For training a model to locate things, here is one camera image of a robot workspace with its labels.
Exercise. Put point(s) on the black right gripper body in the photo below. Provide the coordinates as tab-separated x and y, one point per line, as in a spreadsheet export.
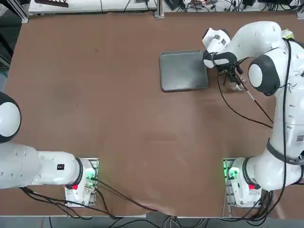
231	72

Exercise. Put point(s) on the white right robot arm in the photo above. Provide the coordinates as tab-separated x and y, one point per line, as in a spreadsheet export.
261	35

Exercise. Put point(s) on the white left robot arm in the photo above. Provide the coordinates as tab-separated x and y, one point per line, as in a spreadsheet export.
47	171

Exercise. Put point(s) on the dark grey square tray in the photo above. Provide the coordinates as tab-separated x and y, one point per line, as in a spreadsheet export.
183	71

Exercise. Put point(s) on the green tissue pack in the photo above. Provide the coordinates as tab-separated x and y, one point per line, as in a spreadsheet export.
288	34

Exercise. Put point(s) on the aluminium camera post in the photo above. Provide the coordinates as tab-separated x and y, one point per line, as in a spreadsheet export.
159	9

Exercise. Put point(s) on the aluminium frame corner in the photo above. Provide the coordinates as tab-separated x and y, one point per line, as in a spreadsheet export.
22	12

